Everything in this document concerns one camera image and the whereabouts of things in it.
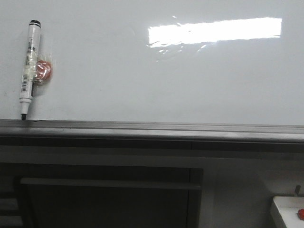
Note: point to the grey whiteboard marker tray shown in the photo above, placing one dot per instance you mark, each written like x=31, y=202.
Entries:
x=272, y=138

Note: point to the white whiteboard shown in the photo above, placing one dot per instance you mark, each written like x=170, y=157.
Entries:
x=185, y=61

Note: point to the red round magnet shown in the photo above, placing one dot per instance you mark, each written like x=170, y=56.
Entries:
x=43, y=72

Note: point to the white box with red button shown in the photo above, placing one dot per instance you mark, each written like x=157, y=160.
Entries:
x=288, y=211

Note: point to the white whiteboard marker pen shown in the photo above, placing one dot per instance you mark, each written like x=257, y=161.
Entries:
x=29, y=70

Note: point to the dark cabinet door panel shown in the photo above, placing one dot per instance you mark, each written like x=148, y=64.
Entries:
x=59, y=196

